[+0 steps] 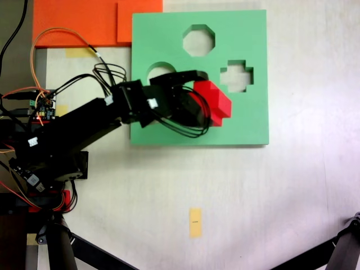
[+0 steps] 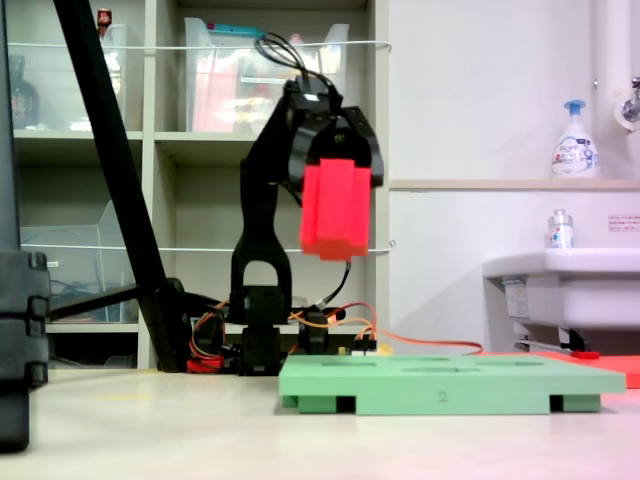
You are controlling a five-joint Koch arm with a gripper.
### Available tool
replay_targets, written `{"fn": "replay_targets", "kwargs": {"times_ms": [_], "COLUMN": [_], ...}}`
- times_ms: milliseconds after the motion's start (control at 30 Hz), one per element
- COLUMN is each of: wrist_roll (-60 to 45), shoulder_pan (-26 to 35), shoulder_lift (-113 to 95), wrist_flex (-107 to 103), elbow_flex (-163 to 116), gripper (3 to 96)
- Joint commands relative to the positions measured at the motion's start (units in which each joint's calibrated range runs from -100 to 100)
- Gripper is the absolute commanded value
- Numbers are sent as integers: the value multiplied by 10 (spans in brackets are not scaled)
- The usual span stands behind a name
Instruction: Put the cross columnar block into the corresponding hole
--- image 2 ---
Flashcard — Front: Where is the white red notice label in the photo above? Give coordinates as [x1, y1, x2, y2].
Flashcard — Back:
[607, 214, 640, 234]

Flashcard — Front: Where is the white sink basin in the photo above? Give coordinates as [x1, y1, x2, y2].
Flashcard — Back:
[482, 247, 640, 352]

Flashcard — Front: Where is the thin black tripod brace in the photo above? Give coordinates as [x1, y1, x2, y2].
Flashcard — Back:
[47, 283, 144, 322]

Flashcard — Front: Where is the black tripod leg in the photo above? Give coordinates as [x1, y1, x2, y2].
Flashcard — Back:
[0, 0, 22, 254]
[52, 0, 194, 375]

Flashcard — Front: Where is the metal faucet tap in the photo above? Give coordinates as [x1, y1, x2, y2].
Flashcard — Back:
[613, 76, 640, 132]

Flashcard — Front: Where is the beige wall ledge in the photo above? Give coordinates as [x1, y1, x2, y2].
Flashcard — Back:
[388, 178, 640, 193]

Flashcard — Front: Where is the long thin black motor cable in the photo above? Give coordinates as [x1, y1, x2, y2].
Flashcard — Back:
[313, 259, 354, 314]

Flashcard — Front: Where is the green shape sorter board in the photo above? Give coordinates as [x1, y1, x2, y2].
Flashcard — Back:
[277, 353, 628, 417]

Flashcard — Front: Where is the clear plastic storage bin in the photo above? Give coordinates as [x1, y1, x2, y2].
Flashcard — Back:
[183, 17, 351, 135]
[7, 22, 130, 132]

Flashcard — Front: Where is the white foam soap dispenser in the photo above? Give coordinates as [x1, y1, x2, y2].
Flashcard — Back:
[549, 98, 601, 180]

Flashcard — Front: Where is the teal flat box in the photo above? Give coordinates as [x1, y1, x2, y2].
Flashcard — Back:
[207, 20, 266, 42]

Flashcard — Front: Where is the small clear sanitizer bottle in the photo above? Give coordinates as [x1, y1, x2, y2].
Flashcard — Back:
[544, 208, 576, 250]

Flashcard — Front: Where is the brown bottle red cap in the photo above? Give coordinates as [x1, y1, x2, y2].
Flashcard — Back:
[94, 7, 115, 39]

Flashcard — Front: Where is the red cross columnar block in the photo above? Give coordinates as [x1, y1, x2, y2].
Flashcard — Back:
[298, 157, 374, 262]

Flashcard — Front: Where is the notched black stack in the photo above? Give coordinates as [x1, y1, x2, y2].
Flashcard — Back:
[0, 249, 52, 455]

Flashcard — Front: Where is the beige shelf unit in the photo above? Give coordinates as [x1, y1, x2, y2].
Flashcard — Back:
[4, 0, 392, 371]

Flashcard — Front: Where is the dark glass bottle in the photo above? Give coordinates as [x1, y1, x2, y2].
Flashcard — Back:
[7, 54, 41, 131]

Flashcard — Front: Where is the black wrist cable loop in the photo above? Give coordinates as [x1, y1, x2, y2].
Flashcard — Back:
[253, 31, 345, 110]

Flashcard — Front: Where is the small circuit board green terminal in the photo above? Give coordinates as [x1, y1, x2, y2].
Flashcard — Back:
[337, 339, 381, 359]

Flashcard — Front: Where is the white wire shelf guard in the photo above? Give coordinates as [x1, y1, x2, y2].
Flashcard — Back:
[7, 39, 394, 52]
[19, 239, 397, 254]

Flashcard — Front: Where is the clear plastic file holder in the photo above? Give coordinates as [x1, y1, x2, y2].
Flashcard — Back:
[19, 199, 142, 325]

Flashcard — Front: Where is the thin orange wire loop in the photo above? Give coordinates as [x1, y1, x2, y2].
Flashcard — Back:
[287, 301, 485, 357]

